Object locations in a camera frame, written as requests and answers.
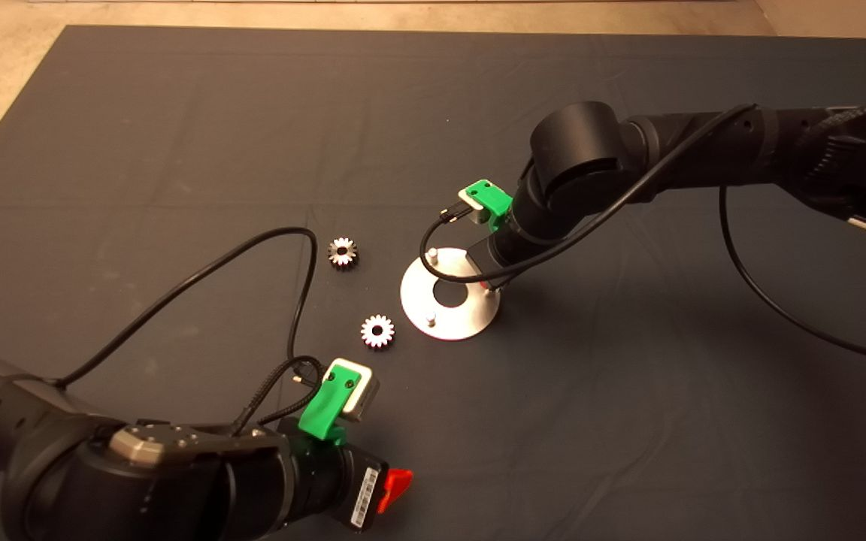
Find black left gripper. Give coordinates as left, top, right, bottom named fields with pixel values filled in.
left=283, top=432, right=413, bottom=536

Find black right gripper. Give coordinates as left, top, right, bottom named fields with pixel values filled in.
left=469, top=237, right=521, bottom=293

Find steel planetary gear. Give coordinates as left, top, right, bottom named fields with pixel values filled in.
left=328, top=237, right=359, bottom=271
left=361, top=314, right=396, bottom=350

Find round metal carrier plate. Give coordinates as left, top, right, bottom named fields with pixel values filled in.
left=401, top=246, right=501, bottom=341

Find dark grey table cloth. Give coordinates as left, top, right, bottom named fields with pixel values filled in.
left=0, top=25, right=866, bottom=541

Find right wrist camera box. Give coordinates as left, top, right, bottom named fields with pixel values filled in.
left=457, top=184, right=492, bottom=226

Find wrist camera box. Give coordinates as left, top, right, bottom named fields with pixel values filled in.
left=457, top=184, right=492, bottom=226
left=328, top=358, right=381, bottom=422

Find green right camera mount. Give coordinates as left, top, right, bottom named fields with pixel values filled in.
left=465, top=179, right=515, bottom=230

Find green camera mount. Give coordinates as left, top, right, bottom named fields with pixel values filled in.
left=465, top=179, right=515, bottom=230
left=298, top=359, right=362, bottom=446

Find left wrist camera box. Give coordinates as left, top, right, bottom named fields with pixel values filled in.
left=328, top=358, right=381, bottom=422

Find green left camera mount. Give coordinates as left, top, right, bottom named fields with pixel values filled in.
left=298, top=359, right=362, bottom=446

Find short braided left wrist cable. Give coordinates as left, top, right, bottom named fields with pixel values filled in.
left=230, top=357, right=321, bottom=437

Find braided right arm cable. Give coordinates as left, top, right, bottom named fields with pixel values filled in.
left=809, top=101, right=866, bottom=151

